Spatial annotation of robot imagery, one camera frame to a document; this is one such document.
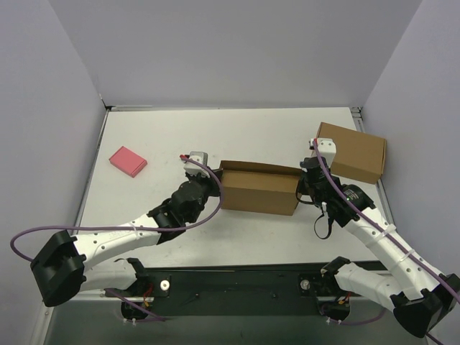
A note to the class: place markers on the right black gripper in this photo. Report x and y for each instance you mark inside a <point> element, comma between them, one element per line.
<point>305,180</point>

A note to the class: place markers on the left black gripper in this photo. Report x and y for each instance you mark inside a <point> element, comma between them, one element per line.
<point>213,183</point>

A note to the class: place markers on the brown cardboard box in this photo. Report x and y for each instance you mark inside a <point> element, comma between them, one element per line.
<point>259,187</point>
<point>359,156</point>

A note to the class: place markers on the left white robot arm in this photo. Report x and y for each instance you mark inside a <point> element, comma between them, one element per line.
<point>92,258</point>

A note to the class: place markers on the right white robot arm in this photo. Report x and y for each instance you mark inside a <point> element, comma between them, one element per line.
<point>418,294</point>

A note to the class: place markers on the folded brown cardboard box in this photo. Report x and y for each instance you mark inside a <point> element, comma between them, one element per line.
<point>359,156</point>

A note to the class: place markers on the small pink box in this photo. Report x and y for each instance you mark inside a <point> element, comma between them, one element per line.
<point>128,161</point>

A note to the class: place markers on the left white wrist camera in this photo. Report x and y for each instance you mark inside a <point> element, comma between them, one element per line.
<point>196,163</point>

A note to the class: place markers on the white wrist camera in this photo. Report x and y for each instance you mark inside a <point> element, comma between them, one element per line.
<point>326,148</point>
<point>196,163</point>

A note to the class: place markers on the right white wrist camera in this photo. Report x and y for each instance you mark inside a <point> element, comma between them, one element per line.
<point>326,148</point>

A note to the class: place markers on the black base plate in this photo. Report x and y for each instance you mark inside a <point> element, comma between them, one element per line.
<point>248,290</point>

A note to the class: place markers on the aluminium frame rail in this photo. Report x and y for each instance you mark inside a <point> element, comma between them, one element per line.
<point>61,297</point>

